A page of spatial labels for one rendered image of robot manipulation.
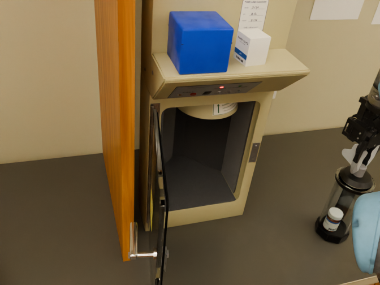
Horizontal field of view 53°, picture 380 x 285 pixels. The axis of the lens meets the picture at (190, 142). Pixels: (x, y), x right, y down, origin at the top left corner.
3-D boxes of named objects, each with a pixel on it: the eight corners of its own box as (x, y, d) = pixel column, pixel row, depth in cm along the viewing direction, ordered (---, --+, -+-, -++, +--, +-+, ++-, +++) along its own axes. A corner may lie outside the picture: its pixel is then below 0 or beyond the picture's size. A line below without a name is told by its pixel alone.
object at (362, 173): (350, 169, 113) (358, 152, 109) (376, 188, 107) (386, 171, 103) (329, 178, 109) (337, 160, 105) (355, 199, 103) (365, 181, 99)
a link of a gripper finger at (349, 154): (339, 163, 108) (353, 136, 104) (355, 175, 105) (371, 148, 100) (332, 165, 107) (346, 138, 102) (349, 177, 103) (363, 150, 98)
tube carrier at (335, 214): (330, 211, 125) (352, 162, 113) (356, 234, 118) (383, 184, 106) (307, 223, 120) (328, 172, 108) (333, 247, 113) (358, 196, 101)
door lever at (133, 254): (153, 227, 83) (153, 219, 82) (155, 263, 76) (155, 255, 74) (128, 227, 82) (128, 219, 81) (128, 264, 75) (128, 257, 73)
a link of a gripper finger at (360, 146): (358, 158, 103) (372, 131, 99) (363, 162, 102) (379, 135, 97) (348, 160, 101) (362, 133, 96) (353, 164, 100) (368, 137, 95)
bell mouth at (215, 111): (166, 88, 107) (167, 70, 104) (224, 84, 113) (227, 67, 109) (183, 122, 94) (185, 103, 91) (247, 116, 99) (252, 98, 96)
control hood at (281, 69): (149, 94, 85) (150, 52, 79) (276, 86, 94) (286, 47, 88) (160, 122, 76) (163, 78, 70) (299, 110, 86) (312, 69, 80)
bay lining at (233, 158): (139, 159, 128) (141, 63, 107) (211, 151, 135) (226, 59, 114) (155, 212, 109) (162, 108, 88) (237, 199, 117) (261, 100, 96)
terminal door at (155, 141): (150, 224, 109) (156, 105, 85) (155, 328, 85) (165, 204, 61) (147, 224, 109) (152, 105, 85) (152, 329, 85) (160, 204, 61)
